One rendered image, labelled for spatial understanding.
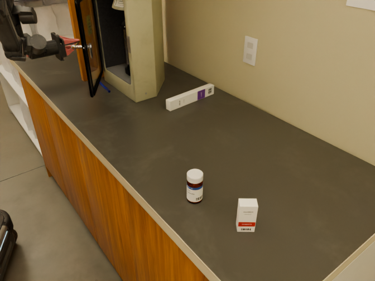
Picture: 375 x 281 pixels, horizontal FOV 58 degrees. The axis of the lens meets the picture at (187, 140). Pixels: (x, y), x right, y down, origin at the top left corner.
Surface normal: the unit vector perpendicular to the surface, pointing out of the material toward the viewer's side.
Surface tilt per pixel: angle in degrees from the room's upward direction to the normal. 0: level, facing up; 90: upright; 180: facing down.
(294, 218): 0
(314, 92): 90
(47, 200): 0
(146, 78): 90
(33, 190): 0
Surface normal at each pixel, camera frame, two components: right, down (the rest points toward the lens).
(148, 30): 0.61, 0.43
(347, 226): 0.00, -0.84
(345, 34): -0.80, 0.33
